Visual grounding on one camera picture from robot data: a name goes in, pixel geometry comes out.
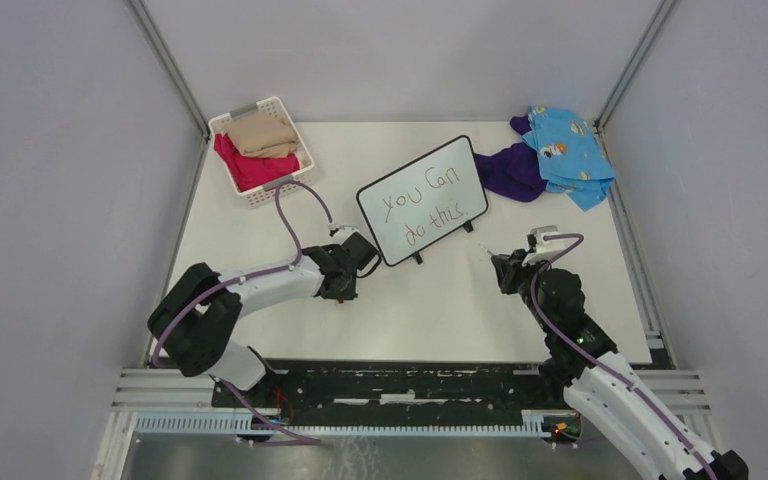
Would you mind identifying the black framed whiteboard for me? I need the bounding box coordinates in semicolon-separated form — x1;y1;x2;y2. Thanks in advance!
356;135;489;267

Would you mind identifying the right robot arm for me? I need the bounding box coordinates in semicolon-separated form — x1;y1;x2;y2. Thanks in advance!
490;249;749;479

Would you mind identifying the white slotted cable duct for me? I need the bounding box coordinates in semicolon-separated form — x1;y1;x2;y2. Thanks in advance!
134;412;550;439

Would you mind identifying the purple cloth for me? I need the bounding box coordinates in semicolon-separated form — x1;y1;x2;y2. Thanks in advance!
473;141;547;203

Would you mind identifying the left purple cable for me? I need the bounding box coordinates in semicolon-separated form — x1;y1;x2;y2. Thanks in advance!
150;180;336;447

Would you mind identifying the white plastic basket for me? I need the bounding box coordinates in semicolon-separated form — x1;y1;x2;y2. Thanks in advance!
208;96;319;208

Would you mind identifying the magenta cloth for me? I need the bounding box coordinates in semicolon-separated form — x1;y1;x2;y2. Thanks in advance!
214;134;300;192

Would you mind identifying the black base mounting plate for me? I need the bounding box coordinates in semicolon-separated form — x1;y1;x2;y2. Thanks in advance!
211;359;581;427

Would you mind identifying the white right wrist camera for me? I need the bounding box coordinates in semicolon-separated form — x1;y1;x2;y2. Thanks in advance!
523;225;568;265

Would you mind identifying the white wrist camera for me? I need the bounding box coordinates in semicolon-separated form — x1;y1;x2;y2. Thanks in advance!
329;225;360;242
523;225;568;265

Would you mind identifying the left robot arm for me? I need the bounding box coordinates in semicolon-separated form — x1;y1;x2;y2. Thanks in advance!
147;229;382;408

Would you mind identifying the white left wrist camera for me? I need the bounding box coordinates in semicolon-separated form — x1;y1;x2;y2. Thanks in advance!
329;225;360;242

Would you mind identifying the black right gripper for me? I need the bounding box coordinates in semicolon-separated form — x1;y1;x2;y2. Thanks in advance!
491;248;555;334

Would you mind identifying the blue patterned cloth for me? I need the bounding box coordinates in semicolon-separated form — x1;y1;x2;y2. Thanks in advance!
523;106;615;211

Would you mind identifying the beige folded cloth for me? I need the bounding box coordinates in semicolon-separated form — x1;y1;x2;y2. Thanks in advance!
226;111;299;158

